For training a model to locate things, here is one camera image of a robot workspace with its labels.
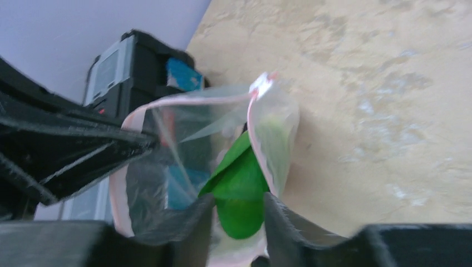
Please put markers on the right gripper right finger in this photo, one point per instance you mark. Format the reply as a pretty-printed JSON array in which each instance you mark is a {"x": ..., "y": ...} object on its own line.
[{"x": 292, "y": 240}]

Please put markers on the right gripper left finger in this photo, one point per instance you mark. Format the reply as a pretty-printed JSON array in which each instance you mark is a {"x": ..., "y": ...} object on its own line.
[{"x": 182, "y": 238}]

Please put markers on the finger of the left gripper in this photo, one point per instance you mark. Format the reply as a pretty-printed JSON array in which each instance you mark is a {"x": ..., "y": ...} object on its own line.
[{"x": 45, "y": 164}]

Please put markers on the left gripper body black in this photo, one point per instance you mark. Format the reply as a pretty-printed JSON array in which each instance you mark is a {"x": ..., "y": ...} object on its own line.
[{"x": 24, "y": 100}]

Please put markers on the bok choy green white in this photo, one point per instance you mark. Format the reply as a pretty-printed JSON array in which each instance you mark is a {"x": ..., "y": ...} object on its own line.
[{"x": 238, "y": 183}]

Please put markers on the clear zip top bag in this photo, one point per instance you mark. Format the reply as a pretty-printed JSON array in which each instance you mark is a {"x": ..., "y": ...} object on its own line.
[{"x": 195, "y": 131}]

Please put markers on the black toolbox near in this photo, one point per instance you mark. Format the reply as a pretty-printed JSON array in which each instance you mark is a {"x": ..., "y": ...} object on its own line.
[{"x": 177, "y": 190}]

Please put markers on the black toolbox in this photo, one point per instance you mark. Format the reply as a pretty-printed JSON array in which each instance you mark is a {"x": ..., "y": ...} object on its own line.
[
  {"x": 136, "y": 70},
  {"x": 177, "y": 190}
]

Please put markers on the black toolbox far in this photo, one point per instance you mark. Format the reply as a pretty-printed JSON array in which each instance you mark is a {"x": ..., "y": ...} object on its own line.
[{"x": 136, "y": 70}]

